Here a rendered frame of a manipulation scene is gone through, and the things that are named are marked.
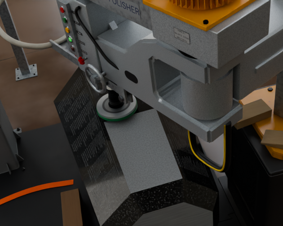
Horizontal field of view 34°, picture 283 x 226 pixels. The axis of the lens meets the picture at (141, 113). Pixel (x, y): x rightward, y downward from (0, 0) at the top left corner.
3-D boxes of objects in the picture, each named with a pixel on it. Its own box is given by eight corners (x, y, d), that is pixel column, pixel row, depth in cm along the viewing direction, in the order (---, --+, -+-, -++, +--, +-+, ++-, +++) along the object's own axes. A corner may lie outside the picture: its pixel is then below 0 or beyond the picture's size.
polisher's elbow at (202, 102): (206, 83, 187) (205, 42, 174) (243, 104, 175) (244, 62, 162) (172, 106, 179) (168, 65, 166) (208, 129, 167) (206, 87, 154)
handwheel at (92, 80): (122, 89, 211) (117, 63, 201) (105, 100, 206) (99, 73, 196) (103, 76, 220) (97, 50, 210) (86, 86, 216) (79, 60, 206)
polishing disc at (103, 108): (144, 101, 242) (144, 99, 241) (117, 124, 231) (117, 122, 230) (116, 87, 254) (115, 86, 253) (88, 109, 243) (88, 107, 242)
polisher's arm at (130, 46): (243, 137, 188) (247, 35, 155) (205, 168, 178) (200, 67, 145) (129, 69, 233) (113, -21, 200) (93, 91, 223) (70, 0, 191)
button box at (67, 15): (84, 55, 216) (70, 1, 197) (79, 58, 215) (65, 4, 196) (74, 49, 221) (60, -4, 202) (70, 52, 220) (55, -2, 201)
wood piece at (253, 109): (260, 105, 242) (261, 98, 238) (271, 116, 234) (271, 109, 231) (227, 118, 238) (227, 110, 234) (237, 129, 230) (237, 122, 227)
